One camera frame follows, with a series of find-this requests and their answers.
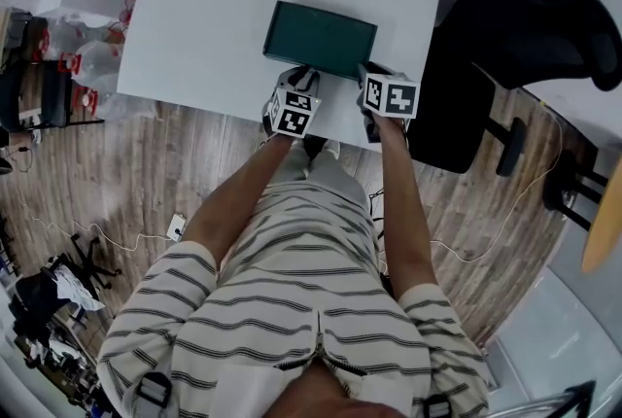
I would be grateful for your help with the round light wood table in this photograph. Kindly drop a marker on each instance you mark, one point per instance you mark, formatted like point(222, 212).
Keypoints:
point(605, 231)

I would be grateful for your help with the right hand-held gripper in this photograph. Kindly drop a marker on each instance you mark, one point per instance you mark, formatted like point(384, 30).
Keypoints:
point(401, 100)

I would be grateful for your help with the white power socket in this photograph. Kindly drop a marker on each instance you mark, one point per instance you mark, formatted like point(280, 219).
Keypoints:
point(176, 226)

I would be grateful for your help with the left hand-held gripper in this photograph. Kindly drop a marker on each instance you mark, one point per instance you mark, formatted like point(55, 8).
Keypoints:
point(291, 119)

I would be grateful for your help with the black folding chair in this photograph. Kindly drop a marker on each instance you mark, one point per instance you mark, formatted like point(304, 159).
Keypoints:
point(53, 90)

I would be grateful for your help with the grey trousers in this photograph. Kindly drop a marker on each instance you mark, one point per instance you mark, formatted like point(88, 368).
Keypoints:
point(330, 178)

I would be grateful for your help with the white shoe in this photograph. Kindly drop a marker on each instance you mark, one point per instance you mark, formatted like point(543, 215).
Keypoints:
point(331, 149)

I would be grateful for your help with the pile of clothes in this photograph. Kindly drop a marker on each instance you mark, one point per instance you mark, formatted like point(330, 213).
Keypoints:
point(39, 299)

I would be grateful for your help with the black star chair base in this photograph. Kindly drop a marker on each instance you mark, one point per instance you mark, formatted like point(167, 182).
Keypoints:
point(92, 265)

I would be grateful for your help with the cream striped shirt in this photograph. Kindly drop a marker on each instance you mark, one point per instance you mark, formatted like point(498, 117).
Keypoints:
point(301, 289)

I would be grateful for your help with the person's left forearm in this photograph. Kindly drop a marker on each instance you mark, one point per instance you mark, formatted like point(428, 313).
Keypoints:
point(233, 202)

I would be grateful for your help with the person's right forearm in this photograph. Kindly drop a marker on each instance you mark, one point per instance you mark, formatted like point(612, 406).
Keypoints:
point(403, 212)

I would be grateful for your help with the group of clear water jugs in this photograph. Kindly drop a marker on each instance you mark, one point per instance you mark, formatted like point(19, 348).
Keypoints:
point(92, 61)

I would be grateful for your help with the black office chair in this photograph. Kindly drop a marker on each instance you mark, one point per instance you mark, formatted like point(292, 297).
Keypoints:
point(515, 27)

